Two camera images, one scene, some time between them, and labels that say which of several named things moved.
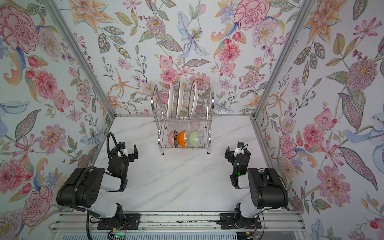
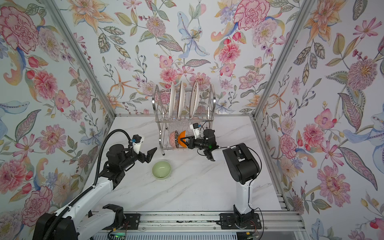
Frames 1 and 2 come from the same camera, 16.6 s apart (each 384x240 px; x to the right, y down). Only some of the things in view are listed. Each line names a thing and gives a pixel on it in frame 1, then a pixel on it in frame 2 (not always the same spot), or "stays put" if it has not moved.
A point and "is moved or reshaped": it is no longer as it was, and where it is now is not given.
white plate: [170, 101] stays put
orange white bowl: [181, 139] stays put
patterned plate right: [193, 100] stays put
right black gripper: [236, 157] -> [193, 142]
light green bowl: [193, 138] is moved or reshaped
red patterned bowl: [173, 139] stays put
